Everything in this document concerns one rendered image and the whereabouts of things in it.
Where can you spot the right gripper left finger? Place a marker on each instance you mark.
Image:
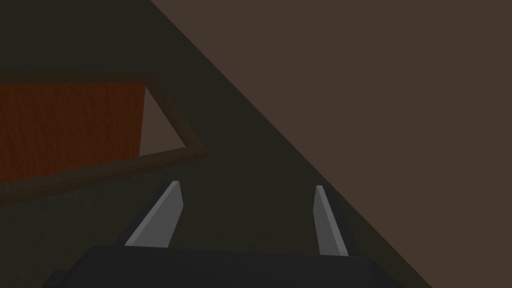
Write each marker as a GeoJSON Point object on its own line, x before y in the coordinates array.
{"type": "Point", "coordinates": [158, 224]}

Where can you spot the reddish brown wooden door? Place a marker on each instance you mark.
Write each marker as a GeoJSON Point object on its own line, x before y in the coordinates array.
{"type": "Point", "coordinates": [68, 128]}

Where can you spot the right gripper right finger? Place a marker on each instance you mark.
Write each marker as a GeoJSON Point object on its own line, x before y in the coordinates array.
{"type": "Point", "coordinates": [330, 230]}

